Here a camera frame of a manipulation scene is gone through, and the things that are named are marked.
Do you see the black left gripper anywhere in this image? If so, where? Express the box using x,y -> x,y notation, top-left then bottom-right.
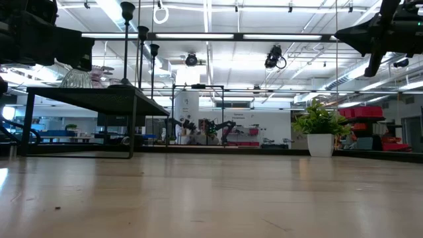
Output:
0,0 -> 95,72

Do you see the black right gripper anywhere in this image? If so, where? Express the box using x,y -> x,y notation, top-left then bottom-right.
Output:
334,13 -> 423,59

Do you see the pink ribbed glass candle holder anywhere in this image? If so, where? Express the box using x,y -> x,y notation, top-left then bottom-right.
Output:
88,65 -> 106,89

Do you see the black candlestick holder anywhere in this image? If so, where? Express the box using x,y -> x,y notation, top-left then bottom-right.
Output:
149,44 -> 161,100
108,1 -> 136,89
137,25 -> 150,90

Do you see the black perforated metal shelf riser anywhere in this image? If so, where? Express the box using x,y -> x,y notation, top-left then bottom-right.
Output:
20,86 -> 170,159

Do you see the row of red storage bins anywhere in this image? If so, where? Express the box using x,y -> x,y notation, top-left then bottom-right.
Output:
338,105 -> 384,119

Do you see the black beam with light strips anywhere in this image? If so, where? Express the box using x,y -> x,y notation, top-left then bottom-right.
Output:
81,32 -> 338,42

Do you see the bright white screen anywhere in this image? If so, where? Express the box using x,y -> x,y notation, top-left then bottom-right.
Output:
1,105 -> 17,122

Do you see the black storage rack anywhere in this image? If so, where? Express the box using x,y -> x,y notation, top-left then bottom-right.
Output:
340,115 -> 410,151

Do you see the teal box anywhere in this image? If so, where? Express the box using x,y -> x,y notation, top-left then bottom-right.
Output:
355,137 -> 374,150

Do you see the green plant in white pot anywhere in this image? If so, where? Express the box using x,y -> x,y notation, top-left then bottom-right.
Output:
290,98 -> 353,158

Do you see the red storage bin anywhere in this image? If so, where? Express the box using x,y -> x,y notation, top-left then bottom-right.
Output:
381,137 -> 410,152

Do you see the white pillar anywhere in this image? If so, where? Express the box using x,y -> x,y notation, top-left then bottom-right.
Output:
174,91 -> 200,145

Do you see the white shelf with red bins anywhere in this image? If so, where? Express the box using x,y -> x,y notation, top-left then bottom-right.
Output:
227,125 -> 260,147

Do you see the person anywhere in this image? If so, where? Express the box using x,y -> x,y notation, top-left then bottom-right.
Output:
188,129 -> 219,145

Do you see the silver ventilation duct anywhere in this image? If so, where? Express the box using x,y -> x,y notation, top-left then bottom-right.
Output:
108,13 -> 163,69
325,52 -> 416,92

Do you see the black camera with cable loop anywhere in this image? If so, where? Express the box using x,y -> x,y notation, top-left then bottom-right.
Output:
264,45 -> 288,70

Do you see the white cable loop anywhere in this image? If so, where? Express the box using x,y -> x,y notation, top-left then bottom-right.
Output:
153,0 -> 170,25

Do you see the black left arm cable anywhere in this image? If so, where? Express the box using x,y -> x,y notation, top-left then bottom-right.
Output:
0,115 -> 43,146

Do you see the round black ceiling camera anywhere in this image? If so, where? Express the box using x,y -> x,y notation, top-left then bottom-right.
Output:
184,52 -> 198,67

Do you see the black metal frame station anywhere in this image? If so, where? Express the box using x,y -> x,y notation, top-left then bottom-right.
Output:
171,84 -> 225,146

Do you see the black aluminium table frame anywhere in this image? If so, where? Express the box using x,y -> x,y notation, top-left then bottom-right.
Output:
0,143 -> 423,165

